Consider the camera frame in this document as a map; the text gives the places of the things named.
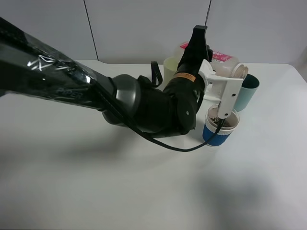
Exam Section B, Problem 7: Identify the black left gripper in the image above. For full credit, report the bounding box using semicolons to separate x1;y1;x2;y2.
167;25;212;93

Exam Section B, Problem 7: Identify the clear plastic drink bottle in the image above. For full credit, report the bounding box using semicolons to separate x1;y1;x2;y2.
173;41;248;79

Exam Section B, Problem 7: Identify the blue sleeved coffee cup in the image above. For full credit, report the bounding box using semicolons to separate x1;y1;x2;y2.
202;105;240;147

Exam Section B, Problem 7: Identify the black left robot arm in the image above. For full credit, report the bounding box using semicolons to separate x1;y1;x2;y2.
0;19;213;138

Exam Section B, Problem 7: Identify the pale green plastic cup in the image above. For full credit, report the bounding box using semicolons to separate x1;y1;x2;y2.
163;57;178;84

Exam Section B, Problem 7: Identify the teal plastic cup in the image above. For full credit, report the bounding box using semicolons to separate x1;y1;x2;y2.
234;74;260;112

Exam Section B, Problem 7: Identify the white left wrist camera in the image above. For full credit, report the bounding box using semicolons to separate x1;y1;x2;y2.
198;59;244;119

